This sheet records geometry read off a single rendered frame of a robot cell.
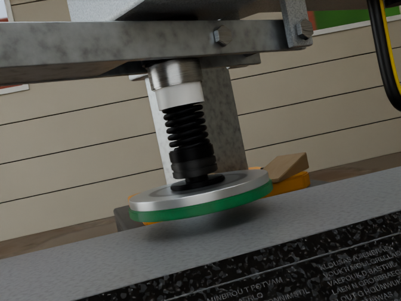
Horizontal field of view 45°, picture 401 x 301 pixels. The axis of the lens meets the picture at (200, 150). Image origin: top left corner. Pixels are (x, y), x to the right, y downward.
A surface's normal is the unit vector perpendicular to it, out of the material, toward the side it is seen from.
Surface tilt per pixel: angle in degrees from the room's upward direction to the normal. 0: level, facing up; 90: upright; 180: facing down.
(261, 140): 90
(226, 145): 90
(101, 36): 90
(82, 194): 90
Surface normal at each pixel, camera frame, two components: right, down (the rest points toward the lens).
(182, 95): 0.15, 0.02
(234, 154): 0.68, -0.10
